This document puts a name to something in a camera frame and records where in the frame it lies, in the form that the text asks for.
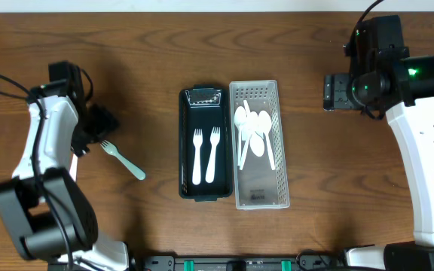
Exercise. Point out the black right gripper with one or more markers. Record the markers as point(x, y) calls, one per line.
point(334, 91)

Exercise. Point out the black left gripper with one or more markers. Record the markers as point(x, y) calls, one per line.
point(99, 123)

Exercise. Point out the mint green plastic fork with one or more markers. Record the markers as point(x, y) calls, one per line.
point(112, 150)

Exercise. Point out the white plastic spoon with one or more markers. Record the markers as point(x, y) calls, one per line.
point(239, 120)
point(256, 141)
point(265, 125)
point(250, 126)

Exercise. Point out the white plastic fork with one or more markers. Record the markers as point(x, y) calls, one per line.
point(197, 141)
point(214, 140)

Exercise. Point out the black plastic basket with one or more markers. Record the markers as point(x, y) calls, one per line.
point(203, 107)

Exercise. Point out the clear plastic basket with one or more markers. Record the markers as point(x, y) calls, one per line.
point(260, 177)

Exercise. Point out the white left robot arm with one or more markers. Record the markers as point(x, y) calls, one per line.
point(44, 211)

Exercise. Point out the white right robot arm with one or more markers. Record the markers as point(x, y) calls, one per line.
point(385, 82)

